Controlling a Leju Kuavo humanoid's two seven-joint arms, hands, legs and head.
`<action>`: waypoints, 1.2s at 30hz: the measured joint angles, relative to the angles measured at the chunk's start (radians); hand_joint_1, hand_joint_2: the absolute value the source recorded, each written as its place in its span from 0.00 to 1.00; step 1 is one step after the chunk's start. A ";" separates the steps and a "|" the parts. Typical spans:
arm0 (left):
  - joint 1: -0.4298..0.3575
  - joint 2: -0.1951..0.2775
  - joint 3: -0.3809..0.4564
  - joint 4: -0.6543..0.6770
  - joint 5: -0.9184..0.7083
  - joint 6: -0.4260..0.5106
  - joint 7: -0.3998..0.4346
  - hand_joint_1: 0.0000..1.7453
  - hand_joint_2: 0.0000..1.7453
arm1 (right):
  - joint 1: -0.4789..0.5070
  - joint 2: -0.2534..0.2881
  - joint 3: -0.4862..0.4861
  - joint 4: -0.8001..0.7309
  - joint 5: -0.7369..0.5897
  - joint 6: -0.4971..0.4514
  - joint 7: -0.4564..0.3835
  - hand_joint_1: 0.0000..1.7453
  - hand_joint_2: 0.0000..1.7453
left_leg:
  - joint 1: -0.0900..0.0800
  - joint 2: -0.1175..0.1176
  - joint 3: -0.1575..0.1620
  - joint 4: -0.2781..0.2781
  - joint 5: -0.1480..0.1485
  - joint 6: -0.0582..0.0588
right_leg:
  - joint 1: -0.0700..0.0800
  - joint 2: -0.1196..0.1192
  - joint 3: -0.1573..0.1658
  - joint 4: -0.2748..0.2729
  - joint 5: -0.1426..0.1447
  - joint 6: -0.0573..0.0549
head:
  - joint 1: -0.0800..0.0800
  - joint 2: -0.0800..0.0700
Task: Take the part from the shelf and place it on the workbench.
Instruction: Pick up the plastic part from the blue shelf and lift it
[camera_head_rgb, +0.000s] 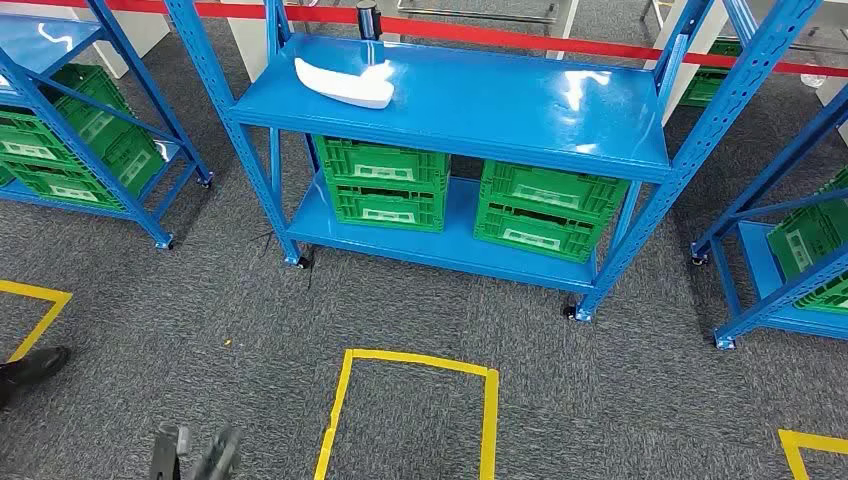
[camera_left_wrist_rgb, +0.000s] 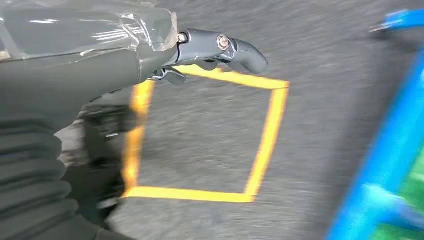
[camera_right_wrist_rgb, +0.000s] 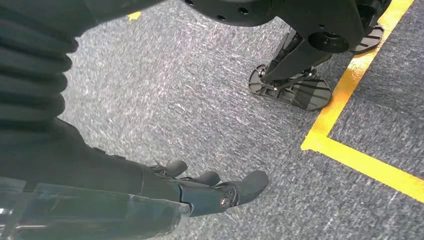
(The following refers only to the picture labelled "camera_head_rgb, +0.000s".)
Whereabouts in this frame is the black stanchion post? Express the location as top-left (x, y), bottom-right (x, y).
top-left (356, 0), bottom-right (384, 42)

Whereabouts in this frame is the person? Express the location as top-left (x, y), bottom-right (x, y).
top-left (0, 345), bottom-right (72, 409)

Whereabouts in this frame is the yellow floor tape square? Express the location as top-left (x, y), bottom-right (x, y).
top-left (778, 429), bottom-right (848, 480)
top-left (0, 279), bottom-right (73, 364)
top-left (312, 349), bottom-right (499, 480)

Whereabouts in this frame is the blue metal shelf rack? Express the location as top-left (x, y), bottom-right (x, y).
top-left (0, 0), bottom-right (215, 251)
top-left (162, 0), bottom-right (823, 324)
top-left (690, 86), bottom-right (848, 351)

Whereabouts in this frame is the white curved plastic part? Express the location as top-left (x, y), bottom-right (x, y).
top-left (294, 57), bottom-right (396, 111)

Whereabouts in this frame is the white panel table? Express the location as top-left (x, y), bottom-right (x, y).
top-left (652, 0), bottom-right (848, 144)

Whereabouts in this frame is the red barrier belt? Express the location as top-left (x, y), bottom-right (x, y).
top-left (0, 0), bottom-right (360, 26)
top-left (380, 18), bottom-right (848, 79)

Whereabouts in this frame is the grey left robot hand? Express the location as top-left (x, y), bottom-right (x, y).
top-left (148, 423), bottom-right (244, 480)

